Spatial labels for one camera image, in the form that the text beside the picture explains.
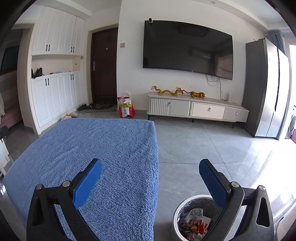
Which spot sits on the golden tiger ornament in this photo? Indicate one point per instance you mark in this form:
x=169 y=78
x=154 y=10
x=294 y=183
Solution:
x=197 y=95

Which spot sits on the black bag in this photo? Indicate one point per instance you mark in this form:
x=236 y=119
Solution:
x=38 y=73

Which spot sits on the white wooden furniture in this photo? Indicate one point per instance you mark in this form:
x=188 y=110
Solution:
x=4 y=155

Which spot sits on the dark shoe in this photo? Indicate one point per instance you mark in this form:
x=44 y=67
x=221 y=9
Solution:
x=98 y=106
x=90 y=106
x=82 y=107

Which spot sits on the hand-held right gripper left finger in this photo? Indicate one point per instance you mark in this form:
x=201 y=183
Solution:
x=87 y=185

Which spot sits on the dark brown door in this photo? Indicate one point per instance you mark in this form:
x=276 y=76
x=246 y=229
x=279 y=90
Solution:
x=104 y=69

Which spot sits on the red and yellow shopping bag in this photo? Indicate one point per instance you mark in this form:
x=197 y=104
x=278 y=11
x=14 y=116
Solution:
x=126 y=107

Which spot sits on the golden dragon ornament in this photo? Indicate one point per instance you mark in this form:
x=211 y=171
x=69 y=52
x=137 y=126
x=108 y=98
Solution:
x=163 y=91
x=180 y=90

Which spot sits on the red and white snack packet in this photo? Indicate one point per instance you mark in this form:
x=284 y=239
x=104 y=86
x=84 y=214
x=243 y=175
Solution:
x=202 y=227

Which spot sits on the beige slipper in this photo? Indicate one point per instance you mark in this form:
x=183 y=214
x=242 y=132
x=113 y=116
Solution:
x=72 y=114

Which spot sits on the brown door mat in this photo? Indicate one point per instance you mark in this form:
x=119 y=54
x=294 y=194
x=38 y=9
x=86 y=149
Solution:
x=101 y=110

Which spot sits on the white shoe cabinet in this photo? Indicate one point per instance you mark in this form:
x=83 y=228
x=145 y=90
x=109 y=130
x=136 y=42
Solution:
x=55 y=102

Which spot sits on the pink cloth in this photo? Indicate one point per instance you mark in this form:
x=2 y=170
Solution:
x=11 y=115

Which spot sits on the white television cabinet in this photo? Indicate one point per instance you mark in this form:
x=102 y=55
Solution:
x=208 y=109

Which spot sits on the large black television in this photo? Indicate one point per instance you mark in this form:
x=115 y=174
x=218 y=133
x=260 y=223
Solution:
x=185 y=46

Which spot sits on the white printed paper packet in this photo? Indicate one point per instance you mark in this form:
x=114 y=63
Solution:
x=194 y=212

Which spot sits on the grey curtain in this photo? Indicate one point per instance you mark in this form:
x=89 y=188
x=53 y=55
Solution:
x=276 y=38

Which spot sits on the grey refrigerator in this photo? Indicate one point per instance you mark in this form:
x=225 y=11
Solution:
x=256 y=92

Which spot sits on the washing machine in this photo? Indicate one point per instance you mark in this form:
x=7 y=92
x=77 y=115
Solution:
x=292 y=126

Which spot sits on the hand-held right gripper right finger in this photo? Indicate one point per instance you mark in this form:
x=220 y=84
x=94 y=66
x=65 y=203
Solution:
x=212 y=183

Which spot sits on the white round trash bin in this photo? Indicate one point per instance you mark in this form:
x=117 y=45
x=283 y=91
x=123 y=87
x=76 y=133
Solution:
x=176 y=231

